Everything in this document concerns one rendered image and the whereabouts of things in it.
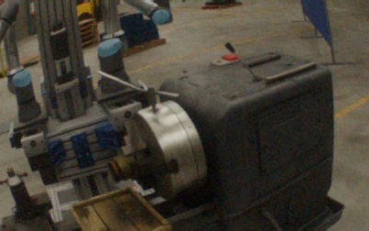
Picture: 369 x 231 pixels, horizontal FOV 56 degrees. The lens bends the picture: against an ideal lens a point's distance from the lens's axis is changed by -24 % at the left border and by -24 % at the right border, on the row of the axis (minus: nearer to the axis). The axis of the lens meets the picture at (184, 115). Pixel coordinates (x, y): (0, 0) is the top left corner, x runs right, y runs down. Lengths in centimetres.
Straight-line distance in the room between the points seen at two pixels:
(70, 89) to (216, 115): 97
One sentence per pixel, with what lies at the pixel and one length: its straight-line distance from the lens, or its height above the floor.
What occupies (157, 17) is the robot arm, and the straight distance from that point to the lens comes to 190.
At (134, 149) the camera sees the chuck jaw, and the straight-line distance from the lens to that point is 146.
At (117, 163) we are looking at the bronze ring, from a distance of 142.
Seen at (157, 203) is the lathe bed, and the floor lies 86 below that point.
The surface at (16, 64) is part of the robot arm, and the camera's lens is 208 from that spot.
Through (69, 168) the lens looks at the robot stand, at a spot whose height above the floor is 86.
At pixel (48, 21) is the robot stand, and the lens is 210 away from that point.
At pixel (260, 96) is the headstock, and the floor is 124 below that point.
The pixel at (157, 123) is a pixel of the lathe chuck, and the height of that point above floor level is 122.
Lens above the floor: 171
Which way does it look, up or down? 21 degrees down
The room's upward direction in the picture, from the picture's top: 10 degrees counter-clockwise
